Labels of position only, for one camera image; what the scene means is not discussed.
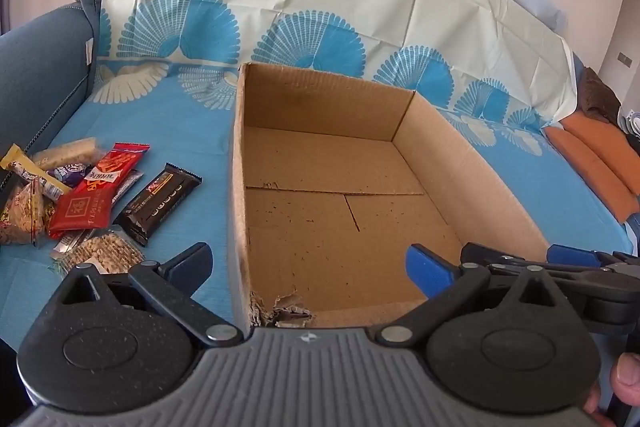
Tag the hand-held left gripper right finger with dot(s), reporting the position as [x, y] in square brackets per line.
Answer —
[427, 268]

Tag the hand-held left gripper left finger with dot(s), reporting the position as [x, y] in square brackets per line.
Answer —
[196, 259]

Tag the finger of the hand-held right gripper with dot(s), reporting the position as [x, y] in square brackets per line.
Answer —
[572, 254]
[487, 255]

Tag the clear cracker packet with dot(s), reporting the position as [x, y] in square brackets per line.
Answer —
[107, 249]

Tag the brown cardboard box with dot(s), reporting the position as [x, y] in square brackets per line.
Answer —
[325, 232]

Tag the red spicy strip packet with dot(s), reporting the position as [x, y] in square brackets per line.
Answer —
[117, 162]

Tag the red packet with square label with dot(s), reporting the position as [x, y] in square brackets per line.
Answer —
[80, 212]

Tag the person's right hand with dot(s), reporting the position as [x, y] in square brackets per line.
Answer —
[627, 377]

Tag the dark chocolate bar packet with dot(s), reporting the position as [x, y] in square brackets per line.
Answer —
[155, 202]

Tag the silver striped wrapper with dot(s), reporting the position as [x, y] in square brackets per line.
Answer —
[127, 187]

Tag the orange cushion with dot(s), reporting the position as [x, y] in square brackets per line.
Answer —
[595, 157]

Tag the thin silver wrapper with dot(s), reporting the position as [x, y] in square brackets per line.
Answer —
[67, 246]

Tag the purple wrapped candy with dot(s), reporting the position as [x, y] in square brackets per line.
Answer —
[70, 171]

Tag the brown cloth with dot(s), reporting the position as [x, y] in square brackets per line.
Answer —
[600, 94]

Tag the beige rice cracker bar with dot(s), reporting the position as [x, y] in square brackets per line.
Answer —
[65, 152]

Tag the peanut packet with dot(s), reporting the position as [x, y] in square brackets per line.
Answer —
[25, 217]

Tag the yellow white candy stick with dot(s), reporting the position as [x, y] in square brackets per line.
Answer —
[30, 172]

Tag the white sofa tag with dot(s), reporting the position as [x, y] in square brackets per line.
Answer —
[88, 52]

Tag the blue fabric sofa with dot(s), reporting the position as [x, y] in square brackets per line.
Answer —
[40, 72]

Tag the wall switch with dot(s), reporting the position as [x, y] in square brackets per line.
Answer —
[625, 58]

